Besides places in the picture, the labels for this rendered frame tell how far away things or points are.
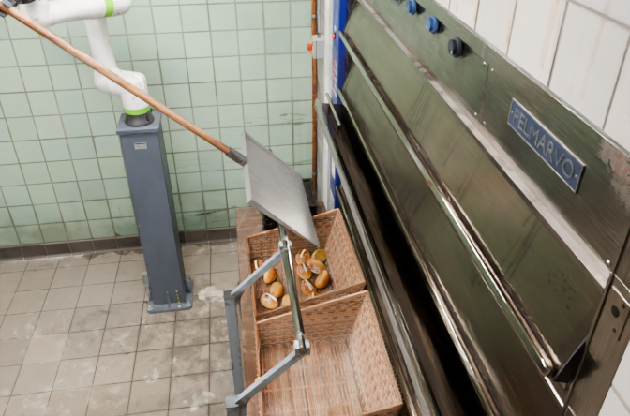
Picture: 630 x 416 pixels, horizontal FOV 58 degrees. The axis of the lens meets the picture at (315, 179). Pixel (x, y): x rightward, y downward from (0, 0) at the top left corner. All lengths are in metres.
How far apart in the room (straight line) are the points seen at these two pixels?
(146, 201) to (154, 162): 0.25
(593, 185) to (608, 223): 0.06
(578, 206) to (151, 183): 2.44
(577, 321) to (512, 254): 0.20
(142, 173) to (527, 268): 2.30
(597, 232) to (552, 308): 0.17
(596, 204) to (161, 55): 2.85
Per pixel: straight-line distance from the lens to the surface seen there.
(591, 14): 0.90
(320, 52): 3.09
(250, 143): 2.56
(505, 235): 1.16
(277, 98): 3.54
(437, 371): 1.40
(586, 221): 0.96
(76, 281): 3.98
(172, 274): 3.45
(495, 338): 1.30
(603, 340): 0.95
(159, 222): 3.22
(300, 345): 1.73
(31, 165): 3.90
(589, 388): 1.01
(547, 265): 1.06
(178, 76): 3.48
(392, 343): 2.05
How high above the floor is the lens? 2.46
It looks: 32 degrees down
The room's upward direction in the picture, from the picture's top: straight up
